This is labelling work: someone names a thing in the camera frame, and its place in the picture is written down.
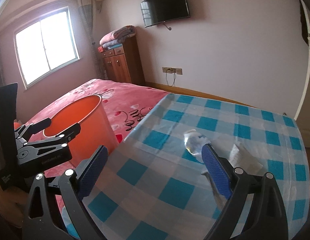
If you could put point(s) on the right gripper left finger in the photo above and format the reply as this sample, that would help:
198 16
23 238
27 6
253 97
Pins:
42 219

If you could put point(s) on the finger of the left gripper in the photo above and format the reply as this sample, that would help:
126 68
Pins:
26 131
62 138

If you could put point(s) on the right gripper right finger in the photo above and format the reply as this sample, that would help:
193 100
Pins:
254 206

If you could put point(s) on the orange plastic trash bucket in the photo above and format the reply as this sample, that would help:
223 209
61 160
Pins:
95 128

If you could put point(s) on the clear plastic bottle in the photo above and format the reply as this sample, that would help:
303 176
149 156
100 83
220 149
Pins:
193 142

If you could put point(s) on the rolled colourful quilt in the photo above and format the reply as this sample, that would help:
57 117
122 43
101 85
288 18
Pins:
16 125

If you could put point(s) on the pink floral bedspread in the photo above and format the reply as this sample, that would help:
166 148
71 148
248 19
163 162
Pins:
125 105

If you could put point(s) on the bright window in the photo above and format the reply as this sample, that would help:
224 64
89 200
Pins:
45 45

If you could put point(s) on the brown wooden cabinet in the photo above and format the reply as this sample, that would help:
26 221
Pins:
123 63

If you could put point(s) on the folded blankets on cabinet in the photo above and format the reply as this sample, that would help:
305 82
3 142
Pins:
115 37

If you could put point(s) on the right grey curtain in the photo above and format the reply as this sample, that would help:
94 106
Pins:
86 11

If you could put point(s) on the wall power socket strip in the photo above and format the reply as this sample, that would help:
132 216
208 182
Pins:
170 70

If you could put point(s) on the wall mounted black television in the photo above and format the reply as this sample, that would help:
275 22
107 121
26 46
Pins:
156 12

